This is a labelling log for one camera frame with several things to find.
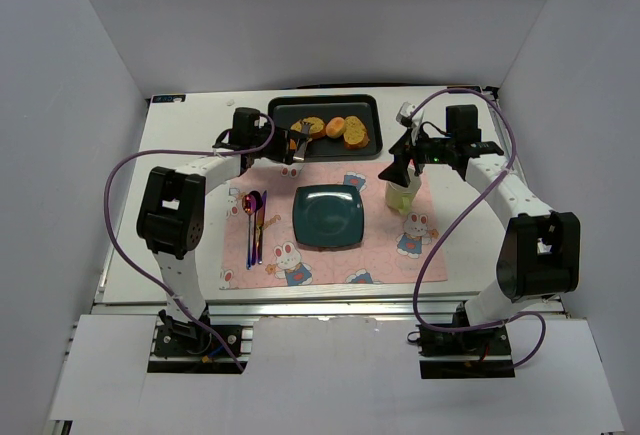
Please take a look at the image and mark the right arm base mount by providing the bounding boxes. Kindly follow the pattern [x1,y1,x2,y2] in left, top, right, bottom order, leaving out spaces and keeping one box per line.
[407,326,515,380]

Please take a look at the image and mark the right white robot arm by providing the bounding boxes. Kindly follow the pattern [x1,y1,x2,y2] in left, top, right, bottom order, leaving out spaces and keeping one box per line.
[379,103,581,329]

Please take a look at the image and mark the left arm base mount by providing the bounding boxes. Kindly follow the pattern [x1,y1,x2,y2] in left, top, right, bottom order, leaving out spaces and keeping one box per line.
[147,310,252,375]

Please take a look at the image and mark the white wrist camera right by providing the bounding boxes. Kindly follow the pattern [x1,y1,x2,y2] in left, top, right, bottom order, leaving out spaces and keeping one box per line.
[396,102,424,143]

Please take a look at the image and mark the purple cable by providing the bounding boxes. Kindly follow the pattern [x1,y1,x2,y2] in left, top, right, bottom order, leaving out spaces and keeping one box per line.
[103,113,275,372]
[412,87,546,369]

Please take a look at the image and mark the iridescent spoon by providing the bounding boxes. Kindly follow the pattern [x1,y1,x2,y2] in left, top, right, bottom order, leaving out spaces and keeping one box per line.
[242,190,263,270]

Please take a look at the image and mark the iridescent knife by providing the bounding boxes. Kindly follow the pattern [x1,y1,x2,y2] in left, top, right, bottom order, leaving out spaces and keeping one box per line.
[253,191,268,264]

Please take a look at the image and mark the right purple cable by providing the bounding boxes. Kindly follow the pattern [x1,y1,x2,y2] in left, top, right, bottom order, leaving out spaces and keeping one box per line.
[412,87,546,369]

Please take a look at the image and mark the black baking tray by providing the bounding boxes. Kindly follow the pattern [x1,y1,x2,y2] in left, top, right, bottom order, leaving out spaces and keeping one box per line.
[268,94,383,162]

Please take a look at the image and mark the dark teal square plate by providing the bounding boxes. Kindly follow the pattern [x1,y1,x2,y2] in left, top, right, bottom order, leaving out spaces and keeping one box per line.
[292,184,364,249]

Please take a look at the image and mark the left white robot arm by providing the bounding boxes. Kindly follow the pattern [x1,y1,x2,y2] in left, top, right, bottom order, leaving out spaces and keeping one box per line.
[136,107,308,341]

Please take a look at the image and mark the blue table label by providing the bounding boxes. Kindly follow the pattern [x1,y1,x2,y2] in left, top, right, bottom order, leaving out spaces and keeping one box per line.
[151,94,186,104]

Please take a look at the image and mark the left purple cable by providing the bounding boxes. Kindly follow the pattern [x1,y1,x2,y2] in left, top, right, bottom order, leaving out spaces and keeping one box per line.
[103,113,275,372]

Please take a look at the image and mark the pink bunny placemat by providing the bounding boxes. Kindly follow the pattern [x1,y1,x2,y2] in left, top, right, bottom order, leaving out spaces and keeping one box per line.
[220,162,439,289]

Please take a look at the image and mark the pale round bun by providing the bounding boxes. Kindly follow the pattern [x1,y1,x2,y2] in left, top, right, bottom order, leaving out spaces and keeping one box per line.
[325,117,346,139]

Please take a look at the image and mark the toasted bread slice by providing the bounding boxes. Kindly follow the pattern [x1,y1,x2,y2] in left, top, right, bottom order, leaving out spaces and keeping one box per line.
[343,116,370,150]
[290,117,326,140]

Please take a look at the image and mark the metal tongs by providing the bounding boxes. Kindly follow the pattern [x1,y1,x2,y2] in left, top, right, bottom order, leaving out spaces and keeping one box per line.
[293,122,312,163]

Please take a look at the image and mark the aluminium table frame rail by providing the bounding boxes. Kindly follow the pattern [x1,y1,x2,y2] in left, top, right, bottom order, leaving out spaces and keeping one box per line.
[89,296,568,353]

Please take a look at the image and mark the pale green mug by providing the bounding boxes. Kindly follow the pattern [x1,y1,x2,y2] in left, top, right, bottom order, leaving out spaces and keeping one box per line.
[385,176,422,215]

